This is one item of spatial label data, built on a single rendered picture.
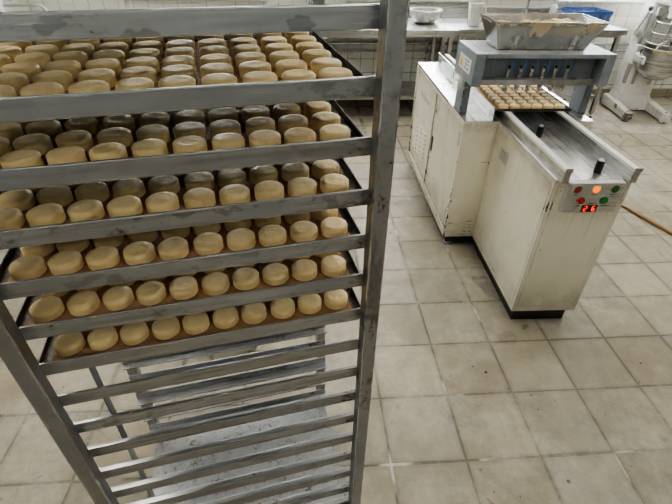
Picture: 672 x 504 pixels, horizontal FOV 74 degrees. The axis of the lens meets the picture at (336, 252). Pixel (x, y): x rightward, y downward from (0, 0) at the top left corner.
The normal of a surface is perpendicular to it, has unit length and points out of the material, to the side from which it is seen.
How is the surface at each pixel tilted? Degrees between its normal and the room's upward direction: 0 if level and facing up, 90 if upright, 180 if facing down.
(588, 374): 0
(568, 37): 115
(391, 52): 90
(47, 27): 90
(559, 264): 90
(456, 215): 90
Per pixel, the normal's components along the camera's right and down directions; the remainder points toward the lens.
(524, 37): 0.04, 0.88
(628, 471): 0.01, -0.81
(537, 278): 0.05, 0.59
